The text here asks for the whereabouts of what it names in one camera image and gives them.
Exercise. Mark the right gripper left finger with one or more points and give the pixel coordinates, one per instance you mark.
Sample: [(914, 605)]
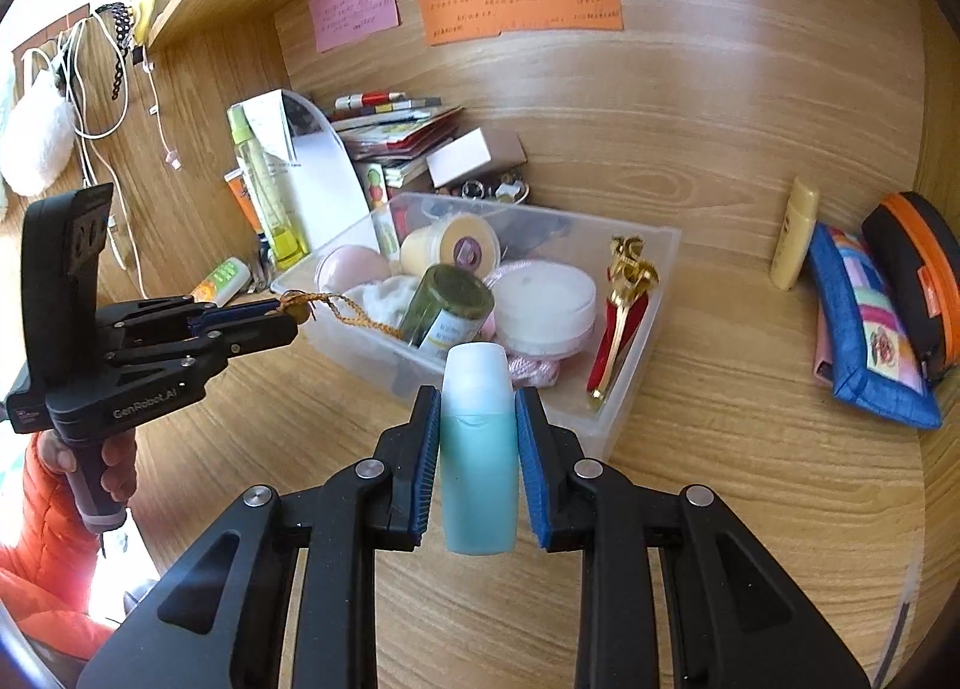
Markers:
[(284, 585)]

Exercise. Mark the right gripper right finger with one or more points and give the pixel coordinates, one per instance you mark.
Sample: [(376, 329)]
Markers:
[(736, 618)]

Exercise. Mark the brown bead tassel charm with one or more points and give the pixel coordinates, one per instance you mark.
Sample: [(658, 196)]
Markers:
[(301, 306)]

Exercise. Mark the pink round case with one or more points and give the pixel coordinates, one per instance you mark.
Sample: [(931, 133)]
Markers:
[(350, 266)]

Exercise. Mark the teal plastic bottle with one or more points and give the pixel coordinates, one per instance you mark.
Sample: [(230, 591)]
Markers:
[(479, 464)]

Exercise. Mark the white cotton cloth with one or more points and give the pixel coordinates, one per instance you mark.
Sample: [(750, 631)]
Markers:
[(386, 301)]

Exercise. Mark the gold red ornament clip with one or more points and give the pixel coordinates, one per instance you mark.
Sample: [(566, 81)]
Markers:
[(630, 279)]

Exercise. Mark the green glass pump bottle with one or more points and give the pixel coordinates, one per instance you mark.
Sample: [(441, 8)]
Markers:
[(449, 308)]

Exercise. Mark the white round jar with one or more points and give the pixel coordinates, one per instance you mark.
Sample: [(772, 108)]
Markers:
[(543, 310)]

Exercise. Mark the orange label sanitizer bottle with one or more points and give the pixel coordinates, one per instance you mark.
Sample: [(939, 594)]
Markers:
[(223, 283)]

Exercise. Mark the orange jacket sleeve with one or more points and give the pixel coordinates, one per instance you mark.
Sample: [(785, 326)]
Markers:
[(47, 575)]

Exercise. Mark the yellow spray bottle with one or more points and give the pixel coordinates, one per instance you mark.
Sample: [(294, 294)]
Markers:
[(262, 181)]

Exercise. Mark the white fluffy hanging item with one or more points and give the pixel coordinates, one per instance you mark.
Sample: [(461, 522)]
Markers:
[(38, 138)]

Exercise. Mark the orange sunscreen tube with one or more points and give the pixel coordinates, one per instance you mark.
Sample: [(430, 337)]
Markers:
[(236, 183)]

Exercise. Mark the blue patchwork pouch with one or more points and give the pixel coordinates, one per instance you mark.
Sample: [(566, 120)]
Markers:
[(873, 363)]

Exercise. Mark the white paper file holder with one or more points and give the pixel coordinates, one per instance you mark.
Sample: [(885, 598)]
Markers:
[(318, 183)]

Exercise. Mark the clear plastic storage bin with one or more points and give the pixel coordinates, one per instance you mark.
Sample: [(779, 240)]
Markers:
[(526, 233)]

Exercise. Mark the stack of books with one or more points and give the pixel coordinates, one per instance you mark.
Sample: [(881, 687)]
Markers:
[(389, 143)]

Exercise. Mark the cream yellow jar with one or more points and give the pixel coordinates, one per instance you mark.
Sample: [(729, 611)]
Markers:
[(463, 240)]

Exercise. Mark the black orange zip case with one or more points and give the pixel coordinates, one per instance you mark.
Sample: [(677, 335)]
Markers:
[(917, 252)]

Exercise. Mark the small white cardboard box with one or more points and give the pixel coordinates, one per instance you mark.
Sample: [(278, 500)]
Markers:
[(481, 150)]

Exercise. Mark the metal nail clipper keys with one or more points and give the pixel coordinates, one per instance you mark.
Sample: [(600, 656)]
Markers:
[(506, 187)]

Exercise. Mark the pink sticky note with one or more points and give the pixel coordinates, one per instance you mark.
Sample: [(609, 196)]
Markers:
[(341, 22)]

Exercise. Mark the orange sticky note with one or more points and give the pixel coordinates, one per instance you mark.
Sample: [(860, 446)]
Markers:
[(450, 21)]

